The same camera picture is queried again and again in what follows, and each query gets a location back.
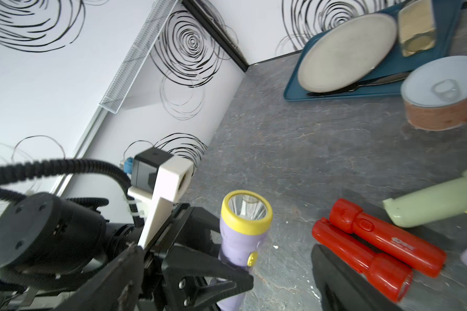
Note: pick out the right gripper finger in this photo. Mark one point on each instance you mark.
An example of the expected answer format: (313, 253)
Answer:
(342, 288)

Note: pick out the red flashlight top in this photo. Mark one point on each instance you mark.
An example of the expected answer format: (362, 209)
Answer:
(415, 252)

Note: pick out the red flashlight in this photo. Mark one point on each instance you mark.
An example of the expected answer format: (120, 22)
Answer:
(415, 252)
(389, 276)

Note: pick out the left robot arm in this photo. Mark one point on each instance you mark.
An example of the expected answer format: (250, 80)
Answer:
(51, 247)

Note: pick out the light green flashlight upper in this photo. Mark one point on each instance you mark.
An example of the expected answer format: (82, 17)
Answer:
(431, 204)

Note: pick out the dark teal tray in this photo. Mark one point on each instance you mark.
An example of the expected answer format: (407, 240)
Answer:
(306, 22)

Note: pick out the small orange can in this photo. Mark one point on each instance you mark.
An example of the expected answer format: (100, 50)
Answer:
(435, 94)

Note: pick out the grey round plate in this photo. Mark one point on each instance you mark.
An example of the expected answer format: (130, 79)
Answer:
(347, 53)

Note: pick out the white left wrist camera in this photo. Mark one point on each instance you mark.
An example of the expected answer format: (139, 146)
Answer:
(158, 181)

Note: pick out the white wire wall shelf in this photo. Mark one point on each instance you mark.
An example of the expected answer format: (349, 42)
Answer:
(127, 73)

